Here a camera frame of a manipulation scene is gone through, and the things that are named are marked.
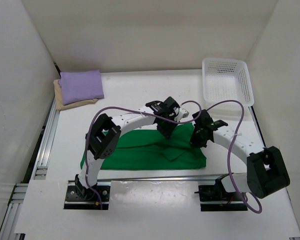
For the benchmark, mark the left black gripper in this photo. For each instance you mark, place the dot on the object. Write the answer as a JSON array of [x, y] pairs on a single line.
[[165, 128]]

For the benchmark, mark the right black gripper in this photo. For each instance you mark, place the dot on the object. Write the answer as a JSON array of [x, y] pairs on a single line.
[[197, 139]]

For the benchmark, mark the green t shirt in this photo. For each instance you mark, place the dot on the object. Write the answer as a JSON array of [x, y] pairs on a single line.
[[149, 150]]

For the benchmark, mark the purple t shirt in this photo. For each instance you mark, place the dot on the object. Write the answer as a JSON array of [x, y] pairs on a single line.
[[79, 86]]

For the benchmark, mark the beige t shirt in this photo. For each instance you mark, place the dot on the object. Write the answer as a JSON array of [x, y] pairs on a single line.
[[59, 99]]

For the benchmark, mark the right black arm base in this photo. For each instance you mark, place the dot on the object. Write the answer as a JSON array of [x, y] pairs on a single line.
[[213, 199]]

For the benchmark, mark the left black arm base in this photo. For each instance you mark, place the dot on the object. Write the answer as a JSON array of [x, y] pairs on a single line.
[[75, 201]]

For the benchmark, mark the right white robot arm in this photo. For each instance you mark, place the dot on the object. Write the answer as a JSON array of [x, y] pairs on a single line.
[[266, 172]]

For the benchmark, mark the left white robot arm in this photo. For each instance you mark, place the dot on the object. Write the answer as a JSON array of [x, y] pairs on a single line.
[[105, 131]]

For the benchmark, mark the white plastic basket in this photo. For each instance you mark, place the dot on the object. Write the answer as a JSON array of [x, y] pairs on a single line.
[[226, 79]]

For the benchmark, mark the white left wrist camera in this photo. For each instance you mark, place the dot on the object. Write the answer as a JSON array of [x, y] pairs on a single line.
[[182, 114]]

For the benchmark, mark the front aluminium table rail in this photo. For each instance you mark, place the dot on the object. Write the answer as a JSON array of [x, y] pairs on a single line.
[[156, 175]]

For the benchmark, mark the aluminium frame rail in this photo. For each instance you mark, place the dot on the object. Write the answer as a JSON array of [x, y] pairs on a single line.
[[37, 170]]

